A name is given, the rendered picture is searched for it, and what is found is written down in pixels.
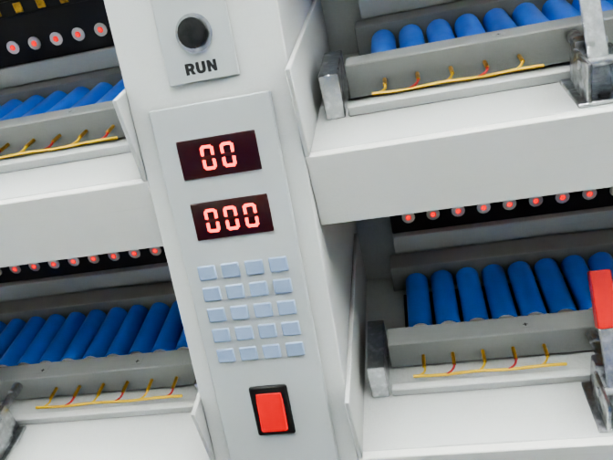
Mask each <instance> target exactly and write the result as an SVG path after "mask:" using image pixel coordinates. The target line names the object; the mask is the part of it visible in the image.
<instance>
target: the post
mask: <svg viewBox="0 0 613 460"><path fill-rule="evenodd" d="M312 2H313V0H225V3H226V7H227V12H228V16H229V21H230V26H231V30H232V35H233V40H234V48H235V53H236V57H237V63H238V67H239V72H240V74H237V75H232V76H227V77H222V78H213V79H208V80H203V81H198V82H193V83H188V84H182V85H178V86H172V87H171V86H170V83H169V80H168V75H167V71H166V67H165V63H164V59H163V54H162V51H161V43H160V39H159V35H158V31H157V27H156V23H155V18H154V14H153V10H152V6H151V0H104V4H105V7H106V11H107V15H108V19H109V26H110V30H111V34H112V37H113V41H114V45H115V48H116V52H117V56H118V60H119V67H120V71H121V75H122V78H123V82H124V86H125V90H126V93H127V98H128V102H129V105H130V112H131V116H132V119H133V123H134V127H135V131H136V135H137V139H138V143H139V146H140V153H141V157H142V160H143V164H144V168H145V173H146V176H147V180H148V184H149V187H150V191H151V198H152V201H153V205H154V210H155V214H156V217H157V221H158V225H159V228H160V232H161V239H162V242H163V247H164V251H165V255H166V258H167V262H168V266H169V269H170V273H171V280H172V284H173V288H174V292H175V296H176V299H177V303H178V307H179V311H180V314H181V318H182V325H183V329H184V333H185V337H186V340H187V344H188V348H189V352H190V355H191V360H192V366H193V370H194V374H195V378H196V381H197V385H198V389H199V393H200V397H201V401H202V405H203V411H204V415H205V419H206V422H207V426H208V430H209V435H210V438H211V442H212V446H213V452H214V456H215V460H231V458H230V455H229V450H228V446H227V443H226V439H225V435H224V430H223V424H222V420H221V415H220V412H219V408H218V404H217V401H216V396H215V392H214V388H213V381H212V377H211V373H210V370H209V366H208V361H207V358H206V354H205V350H204V346H203V339H202V335H201V332H200V327H199V323H198V319H197V316H196V311H195V307H194V304H193V300H192V292H191V289H190V285H189V281H188V277H187V273H186V269H185V265H184V262H183V257H182V251H181V247H180V242H179V238H178V235H177V231H176V227H175V223H174V219H173V215H172V211H171V204H170V200H169V196H168V193H167V188H166V184H165V181H164V177H163V172H162V168H161V162H160V158H159V154H158V150H157V146H156V142H155V138H154V134H153V130H152V126H151V119H150V115H149V112H150V111H154V110H163V109H168V108H173V107H179V106H184V105H189V104H194V103H200V102H205V101H210V100H216V99H225V98H231V97H235V96H241V95H246V94H251V93H256V92H262V91H268V90H270V91H271V96H272V101H273V105H274V111H275V120H276V125H277V129H278V135H279V140H280V144H281V150H282V154H283V160H284V165H285V169H286V179H287V183H288V189H289V193H290V198H291V204H292V208H293V214H294V218H295V223H296V232H297V237H298V243H299V247H300V253H301V257H302V262H303V268H304V272H305V277H306V286H307V292H308V296H309V301H310V307H311V311H312V316H313V321H314V326H315V332H316V336H317V346H318V350H319V355H320V360H321V365H322V371H323V375H324V380H325V385H326V390H327V399H328V404H329V410H330V414H331V419H332V424H333V429H334V434H335V439H336V444H337V449H338V458H339V460H358V454H357V450H356V446H355V443H354V439H353V435H352V432H351V428H350V424H349V420H348V414H347V410H346V406H345V388H346V372H347V356H348V325H349V309H350V293H351V278H352V261H353V245H354V234H358V228H357V222H356V221H352V222H346V223H338V224H332V225H321V224H320V221H319V217H318V213H317V206H316V202H315V197H314V194H313V190H312V185H311V182H310V178H309V173H308V169H307V162H306V156H305V154H304V151H303V146H302V142H301V139H300V134H299V130H298V127H297V122H296V115H295V111H294V107H293V103H292V99H291V95H290V91H289V87H288V83H287V79H286V72H285V69H286V66H287V63H288V61H289V59H290V57H291V54H292V52H293V49H294V47H295V44H296V41H297V39H298V36H299V34H300V31H301V29H302V26H303V24H304V22H305V20H306V17H307V14H308V11H309V9H310V6H311V5H312Z"/></svg>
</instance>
